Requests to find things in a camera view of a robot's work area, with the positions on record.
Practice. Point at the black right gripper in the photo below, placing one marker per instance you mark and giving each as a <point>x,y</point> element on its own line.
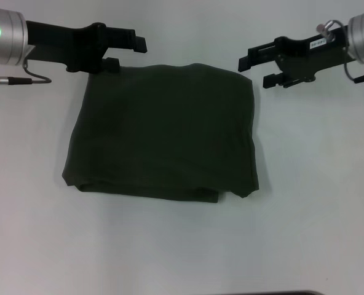
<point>311,55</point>

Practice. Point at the dark green printed t-shirt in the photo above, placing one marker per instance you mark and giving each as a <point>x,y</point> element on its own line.
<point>163,132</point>

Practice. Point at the dark rounded panel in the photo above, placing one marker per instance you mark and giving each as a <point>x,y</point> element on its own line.
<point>292,292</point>

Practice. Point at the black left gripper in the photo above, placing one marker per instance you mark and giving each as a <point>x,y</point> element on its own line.
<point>77,46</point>

